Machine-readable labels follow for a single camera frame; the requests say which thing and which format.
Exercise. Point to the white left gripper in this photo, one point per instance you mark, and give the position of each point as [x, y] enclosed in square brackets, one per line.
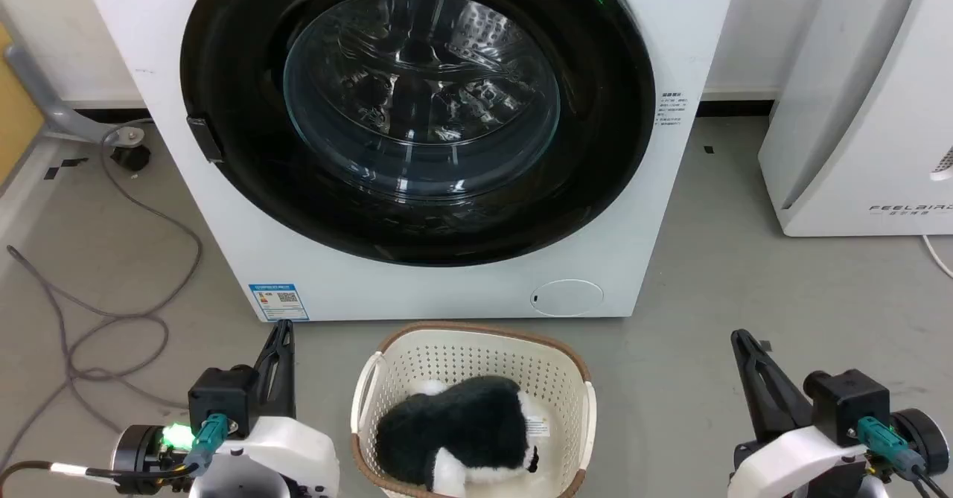
[287, 453]

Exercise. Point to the black and white plush toy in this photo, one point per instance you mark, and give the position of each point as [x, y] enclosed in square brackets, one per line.
[461, 423]

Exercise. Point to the grey metal furniture leg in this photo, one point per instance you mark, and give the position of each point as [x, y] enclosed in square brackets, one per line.
[45, 100]

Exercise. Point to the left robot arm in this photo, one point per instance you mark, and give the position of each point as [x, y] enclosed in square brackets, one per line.
[138, 449]

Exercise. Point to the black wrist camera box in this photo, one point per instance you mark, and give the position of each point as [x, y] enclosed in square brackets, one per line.
[222, 397]
[849, 401]

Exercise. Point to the black round glass washer door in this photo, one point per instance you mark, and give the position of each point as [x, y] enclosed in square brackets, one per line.
[238, 74]

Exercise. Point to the cream plastic laundry basket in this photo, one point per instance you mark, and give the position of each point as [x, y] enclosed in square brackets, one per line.
[476, 353]

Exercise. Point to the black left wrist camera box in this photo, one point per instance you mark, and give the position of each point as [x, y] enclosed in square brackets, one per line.
[222, 397]

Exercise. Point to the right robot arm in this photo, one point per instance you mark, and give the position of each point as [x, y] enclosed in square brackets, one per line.
[927, 438]

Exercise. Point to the round white filter cover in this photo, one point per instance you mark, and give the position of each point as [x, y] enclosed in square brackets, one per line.
[567, 298]

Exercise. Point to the white plush toy tag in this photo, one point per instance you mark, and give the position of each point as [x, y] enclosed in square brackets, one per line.
[538, 428]

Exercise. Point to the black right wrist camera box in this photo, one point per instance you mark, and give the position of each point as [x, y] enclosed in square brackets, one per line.
[849, 401]

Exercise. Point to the white front-load washing machine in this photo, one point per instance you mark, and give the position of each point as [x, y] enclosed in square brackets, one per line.
[223, 245]

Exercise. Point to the black caster wheel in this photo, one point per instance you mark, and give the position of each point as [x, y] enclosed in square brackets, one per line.
[131, 157]

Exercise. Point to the wooden board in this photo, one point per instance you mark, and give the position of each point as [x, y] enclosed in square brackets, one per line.
[15, 111]

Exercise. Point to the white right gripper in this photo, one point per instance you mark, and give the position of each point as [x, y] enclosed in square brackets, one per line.
[797, 461]

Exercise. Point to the white floor-standing appliance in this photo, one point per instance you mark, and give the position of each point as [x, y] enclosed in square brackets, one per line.
[856, 111]

